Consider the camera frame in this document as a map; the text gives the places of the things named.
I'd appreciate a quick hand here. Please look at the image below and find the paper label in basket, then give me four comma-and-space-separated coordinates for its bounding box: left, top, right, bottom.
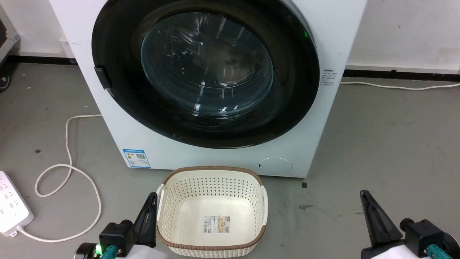
203, 215, 231, 234

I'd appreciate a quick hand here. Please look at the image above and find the white power strip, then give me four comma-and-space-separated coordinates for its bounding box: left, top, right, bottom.
0, 171, 35, 238

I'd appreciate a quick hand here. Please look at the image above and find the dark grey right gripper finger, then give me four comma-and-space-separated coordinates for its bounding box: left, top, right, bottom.
360, 190, 404, 248

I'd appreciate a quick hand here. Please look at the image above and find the grey wheeled cart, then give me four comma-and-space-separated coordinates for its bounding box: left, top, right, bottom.
0, 7, 20, 91

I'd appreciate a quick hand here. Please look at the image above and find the white looped power cable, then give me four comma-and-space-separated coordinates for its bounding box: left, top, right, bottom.
16, 114, 103, 243

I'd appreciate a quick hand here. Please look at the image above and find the round white filter cover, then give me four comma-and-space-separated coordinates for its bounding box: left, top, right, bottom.
257, 158, 294, 176

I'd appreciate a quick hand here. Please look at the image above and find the small text sticker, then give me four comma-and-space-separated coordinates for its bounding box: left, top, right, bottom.
322, 68, 339, 87

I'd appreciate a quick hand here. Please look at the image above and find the cream perforated laundry basket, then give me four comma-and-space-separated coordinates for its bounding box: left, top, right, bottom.
156, 166, 269, 259

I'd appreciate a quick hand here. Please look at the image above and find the white front-load washing machine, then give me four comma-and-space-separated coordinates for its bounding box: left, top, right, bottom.
49, 0, 368, 178

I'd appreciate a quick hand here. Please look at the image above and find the blue energy label sticker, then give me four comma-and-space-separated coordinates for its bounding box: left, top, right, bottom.
122, 148, 151, 169

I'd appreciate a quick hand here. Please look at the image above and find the thin white floor cable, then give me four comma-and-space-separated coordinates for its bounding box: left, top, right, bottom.
340, 81, 460, 91

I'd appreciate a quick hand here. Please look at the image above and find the black door latch handle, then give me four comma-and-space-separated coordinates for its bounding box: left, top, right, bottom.
94, 66, 112, 90

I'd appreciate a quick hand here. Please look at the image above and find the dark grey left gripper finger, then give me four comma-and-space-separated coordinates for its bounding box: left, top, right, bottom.
133, 192, 158, 249

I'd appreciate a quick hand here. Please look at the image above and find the black round washer door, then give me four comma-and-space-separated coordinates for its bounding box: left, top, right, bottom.
91, 0, 320, 149

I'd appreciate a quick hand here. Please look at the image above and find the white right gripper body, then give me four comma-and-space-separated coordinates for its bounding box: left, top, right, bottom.
361, 240, 411, 259

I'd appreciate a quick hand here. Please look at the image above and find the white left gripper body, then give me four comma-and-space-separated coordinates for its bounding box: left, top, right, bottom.
120, 245, 169, 259

